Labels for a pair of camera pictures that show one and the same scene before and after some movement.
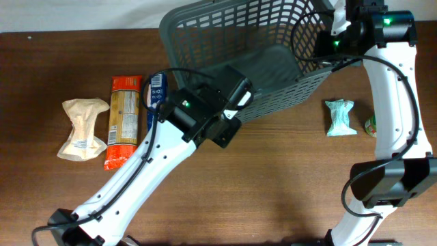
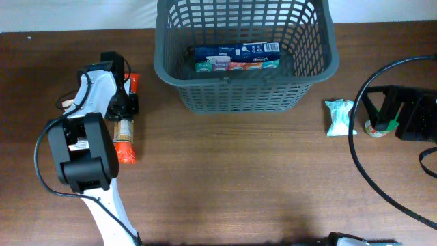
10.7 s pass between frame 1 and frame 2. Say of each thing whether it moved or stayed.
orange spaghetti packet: stayed
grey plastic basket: moved
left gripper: moved
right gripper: moved
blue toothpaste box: moved
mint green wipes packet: stayed
